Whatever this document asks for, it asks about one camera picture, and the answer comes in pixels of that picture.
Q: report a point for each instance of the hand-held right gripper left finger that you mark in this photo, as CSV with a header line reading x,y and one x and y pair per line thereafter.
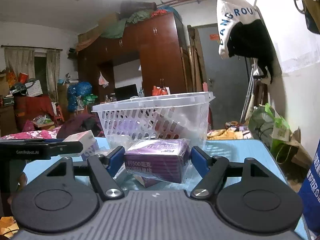
x,y
116,158

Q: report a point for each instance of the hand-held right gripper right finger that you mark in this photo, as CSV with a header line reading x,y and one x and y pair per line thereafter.
x,y
198,158

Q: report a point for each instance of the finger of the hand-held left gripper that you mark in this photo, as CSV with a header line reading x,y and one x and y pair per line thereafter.
x,y
66,149

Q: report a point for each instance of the white and purple box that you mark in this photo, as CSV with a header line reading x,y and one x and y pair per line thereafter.
x,y
82,140

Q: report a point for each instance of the white plastic basket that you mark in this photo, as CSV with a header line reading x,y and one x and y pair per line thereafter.
x,y
150,120

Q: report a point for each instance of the person's left hand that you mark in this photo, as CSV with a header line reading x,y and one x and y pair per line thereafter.
x,y
23,180

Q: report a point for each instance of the floral blanket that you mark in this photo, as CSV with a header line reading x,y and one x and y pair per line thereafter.
x,y
27,134

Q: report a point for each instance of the pile of dark clothes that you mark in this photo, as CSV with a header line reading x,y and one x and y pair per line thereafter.
x,y
77,126

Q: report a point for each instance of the flat purple box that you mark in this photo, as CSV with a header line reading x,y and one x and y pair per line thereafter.
x,y
147,181

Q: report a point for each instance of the red cloth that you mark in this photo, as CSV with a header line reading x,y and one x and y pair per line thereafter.
x,y
32,107

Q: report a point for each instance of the blue plastic bags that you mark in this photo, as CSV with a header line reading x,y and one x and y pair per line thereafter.
x,y
78,95

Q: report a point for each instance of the black television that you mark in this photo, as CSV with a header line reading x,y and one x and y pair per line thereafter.
x,y
126,92

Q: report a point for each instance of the large green plastic bag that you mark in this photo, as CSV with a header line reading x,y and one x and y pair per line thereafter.
x,y
265,127

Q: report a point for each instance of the red bucket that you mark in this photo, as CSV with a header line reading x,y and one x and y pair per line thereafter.
x,y
23,77

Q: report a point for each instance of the orange plastic bag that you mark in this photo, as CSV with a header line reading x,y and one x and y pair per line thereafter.
x,y
160,90

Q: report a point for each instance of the small hanging plastic bag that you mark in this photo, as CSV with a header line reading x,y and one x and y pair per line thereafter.
x,y
103,80

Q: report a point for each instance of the grey door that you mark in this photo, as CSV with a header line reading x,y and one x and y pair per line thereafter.
x,y
225,80

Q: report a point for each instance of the window curtain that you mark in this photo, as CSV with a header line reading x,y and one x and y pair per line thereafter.
x,y
20,65

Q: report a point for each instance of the wooden planks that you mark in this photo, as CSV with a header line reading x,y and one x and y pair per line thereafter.
x,y
196,60

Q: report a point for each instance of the brown paper bag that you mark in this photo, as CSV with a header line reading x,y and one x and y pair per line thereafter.
x,y
297,152

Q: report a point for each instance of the brown wooden wardrobe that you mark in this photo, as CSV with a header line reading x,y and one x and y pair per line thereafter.
x,y
155,55

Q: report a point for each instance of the blue shopping bag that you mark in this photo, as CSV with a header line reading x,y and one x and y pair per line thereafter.
x,y
311,192

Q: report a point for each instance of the black garment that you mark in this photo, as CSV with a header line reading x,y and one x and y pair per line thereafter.
x,y
255,47

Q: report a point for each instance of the green cloth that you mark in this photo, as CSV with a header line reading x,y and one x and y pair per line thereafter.
x,y
120,25

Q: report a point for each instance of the white cloth bag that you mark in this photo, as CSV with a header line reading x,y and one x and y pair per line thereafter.
x,y
232,17

